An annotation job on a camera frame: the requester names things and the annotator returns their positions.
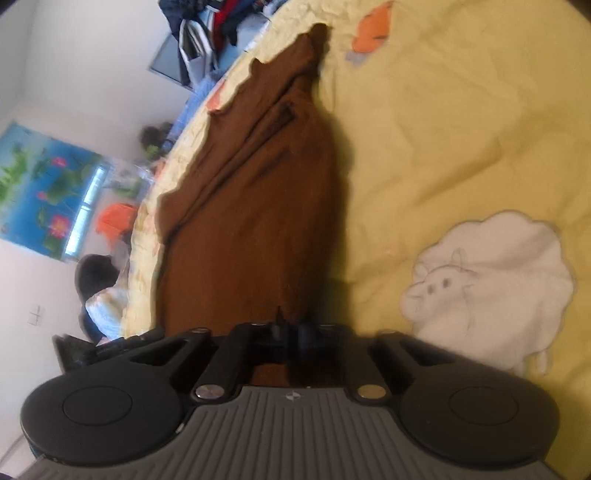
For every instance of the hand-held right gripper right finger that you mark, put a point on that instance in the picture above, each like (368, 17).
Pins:
(307, 339)

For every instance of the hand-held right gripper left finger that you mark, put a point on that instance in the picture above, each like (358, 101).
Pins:
(272, 339)

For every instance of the brown garment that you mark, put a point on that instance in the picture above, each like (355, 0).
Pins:
(258, 207)

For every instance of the pile of mixed clothes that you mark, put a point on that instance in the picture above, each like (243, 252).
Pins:
(221, 23)

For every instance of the white floral cloth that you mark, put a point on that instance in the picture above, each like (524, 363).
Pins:
(104, 309)

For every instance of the black chair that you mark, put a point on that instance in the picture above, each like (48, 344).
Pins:
(94, 274)

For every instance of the orange plastic bag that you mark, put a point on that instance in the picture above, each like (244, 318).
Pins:
(113, 219)

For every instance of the black box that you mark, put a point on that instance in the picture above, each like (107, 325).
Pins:
(69, 353)

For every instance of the green and white clutter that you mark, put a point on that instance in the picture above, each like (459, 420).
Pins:
(127, 177)

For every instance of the dark bag with green patch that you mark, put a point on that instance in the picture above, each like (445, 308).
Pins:
(152, 136)

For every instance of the yellow flower printed blanket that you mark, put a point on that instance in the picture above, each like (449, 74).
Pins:
(438, 138)

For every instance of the blue quilted blanket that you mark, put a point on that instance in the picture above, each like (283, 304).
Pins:
(194, 101)

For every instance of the grey framed panel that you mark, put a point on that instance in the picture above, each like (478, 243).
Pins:
(166, 60)

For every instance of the white wall switch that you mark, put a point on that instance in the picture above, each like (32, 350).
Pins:
(37, 316)

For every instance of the lotus pond wall poster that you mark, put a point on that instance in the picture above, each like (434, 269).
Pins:
(37, 184)

